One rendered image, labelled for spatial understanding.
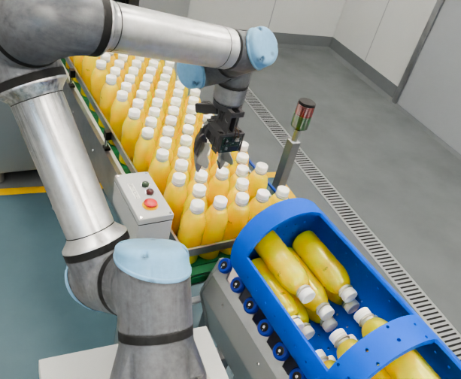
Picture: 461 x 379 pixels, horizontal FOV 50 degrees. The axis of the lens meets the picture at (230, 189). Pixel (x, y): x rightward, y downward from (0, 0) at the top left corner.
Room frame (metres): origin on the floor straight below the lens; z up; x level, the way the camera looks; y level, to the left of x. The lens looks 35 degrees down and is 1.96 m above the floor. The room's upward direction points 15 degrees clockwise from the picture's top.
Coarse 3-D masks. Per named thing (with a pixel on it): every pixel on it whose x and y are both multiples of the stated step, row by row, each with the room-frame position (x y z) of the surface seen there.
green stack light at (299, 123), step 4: (296, 116) 1.59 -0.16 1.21; (292, 120) 1.61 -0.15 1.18; (296, 120) 1.59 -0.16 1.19; (300, 120) 1.58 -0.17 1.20; (304, 120) 1.58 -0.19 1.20; (308, 120) 1.59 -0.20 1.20; (292, 124) 1.60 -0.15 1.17; (296, 124) 1.59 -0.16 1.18; (300, 124) 1.58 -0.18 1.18; (304, 124) 1.58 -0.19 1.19; (308, 124) 1.60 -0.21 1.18; (296, 128) 1.58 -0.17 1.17; (300, 128) 1.58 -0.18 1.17; (304, 128) 1.59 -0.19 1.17
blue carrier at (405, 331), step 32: (256, 224) 0.97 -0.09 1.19; (288, 224) 1.06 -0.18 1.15; (320, 224) 1.12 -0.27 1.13; (256, 256) 1.01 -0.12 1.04; (352, 256) 1.00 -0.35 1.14; (256, 288) 0.86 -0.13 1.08; (384, 288) 0.90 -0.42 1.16; (288, 320) 0.76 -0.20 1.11; (352, 320) 0.91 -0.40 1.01; (416, 320) 0.75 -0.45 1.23; (352, 352) 0.66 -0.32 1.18; (384, 352) 0.66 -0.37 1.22; (448, 352) 0.70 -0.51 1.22
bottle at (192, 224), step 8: (184, 216) 1.07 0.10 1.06; (192, 216) 1.06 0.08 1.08; (200, 216) 1.07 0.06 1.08; (184, 224) 1.06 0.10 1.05; (192, 224) 1.05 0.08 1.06; (200, 224) 1.06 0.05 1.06; (184, 232) 1.05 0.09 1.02; (192, 232) 1.05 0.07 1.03; (200, 232) 1.06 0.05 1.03; (184, 240) 1.05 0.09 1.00; (192, 240) 1.05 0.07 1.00; (200, 240) 1.07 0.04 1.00; (192, 256) 1.06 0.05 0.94
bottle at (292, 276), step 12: (264, 240) 0.98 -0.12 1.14; (276, 240) 0.98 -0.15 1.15; (264, 252) 0.95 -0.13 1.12; (276, 252) 0.94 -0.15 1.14; (288, 252) 0.95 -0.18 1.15; (276, 264) 0.91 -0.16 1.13; (288, 264) 0.90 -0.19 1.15; (300, 264) 0.92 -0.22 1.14; (276, 276) 0.89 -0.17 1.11; (288, 276) 0.88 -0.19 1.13; (300, 276) 0.88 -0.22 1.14; (288, 288) 0.86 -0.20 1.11; (300, 288) 0.86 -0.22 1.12
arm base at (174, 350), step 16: (128, 336) 0.45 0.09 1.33; (144, 336) 0.45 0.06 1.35; (160, 336) 0.45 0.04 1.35; (176, 336) 0.46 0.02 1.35; (192, 336) 0.49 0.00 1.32; (128, 352) 0.44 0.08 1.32; (144, 352) 0.43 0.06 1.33; (160, 352) 0.44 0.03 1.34; (176, 352) 0.45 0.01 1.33; (192, 352) 0.46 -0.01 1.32; (112, 368) 0.43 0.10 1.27; (128, 368) 0.42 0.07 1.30; (144, 368) 0.42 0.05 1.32; (160, 368) 0.42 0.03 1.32; (176, 368) 0.43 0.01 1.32; (192, 368) 0.45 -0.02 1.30
